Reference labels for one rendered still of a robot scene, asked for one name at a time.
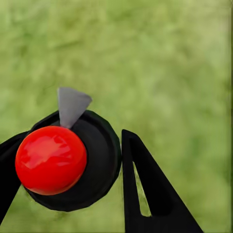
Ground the pesticide atomizer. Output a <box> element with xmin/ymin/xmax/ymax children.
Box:
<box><xmin>15</xmin><ymin>87</ymin><xmax>122</xmax><ymax>212</ymax></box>

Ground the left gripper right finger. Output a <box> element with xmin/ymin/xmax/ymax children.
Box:
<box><xmin>121</xmin><ymin>129</ymin><xmax>204</xmax><ymax>233</ymax></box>

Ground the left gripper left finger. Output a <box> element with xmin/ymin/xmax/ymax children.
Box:
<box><xmin>0</xmin><ymin>131</ymin><xmax>29</xmax><ymax>224</ymax></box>

